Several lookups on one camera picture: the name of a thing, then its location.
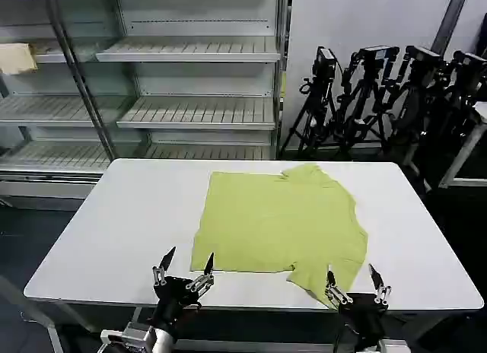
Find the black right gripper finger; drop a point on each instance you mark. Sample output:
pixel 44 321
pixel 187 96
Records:
pixel 378 282
pixel 335 288

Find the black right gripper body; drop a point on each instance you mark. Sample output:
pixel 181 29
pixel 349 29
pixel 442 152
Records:
pixel 363 315

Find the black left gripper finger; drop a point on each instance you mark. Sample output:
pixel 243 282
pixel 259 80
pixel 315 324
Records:
pixel 164 263
pixel 205 271

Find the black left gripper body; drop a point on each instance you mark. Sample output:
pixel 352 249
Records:
pixel 175 294

